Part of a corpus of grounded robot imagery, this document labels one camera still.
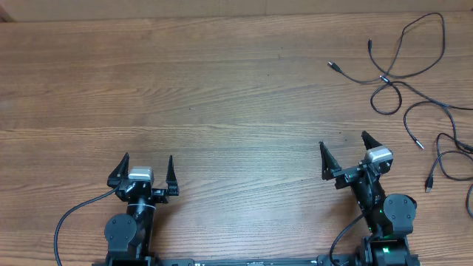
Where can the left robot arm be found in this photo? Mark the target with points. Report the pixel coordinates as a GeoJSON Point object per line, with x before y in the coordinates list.
{"type": "Point", "coordinates": [129, 235]}

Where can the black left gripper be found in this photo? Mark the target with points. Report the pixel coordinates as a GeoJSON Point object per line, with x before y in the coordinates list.
{"type": "Point", "coordinates": [161, 195]}

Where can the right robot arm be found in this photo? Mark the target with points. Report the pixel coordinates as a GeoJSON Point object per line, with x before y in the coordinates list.
{"type": "Point", "coordinates": [389, 218]}

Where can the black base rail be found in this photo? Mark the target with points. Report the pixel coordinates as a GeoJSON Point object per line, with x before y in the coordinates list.
{"type": "Point", "coordinates": [255, 262]}

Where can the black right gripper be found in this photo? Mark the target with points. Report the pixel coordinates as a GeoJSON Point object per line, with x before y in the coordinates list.
{"type": "Point", "coordinates": [346, 175]}

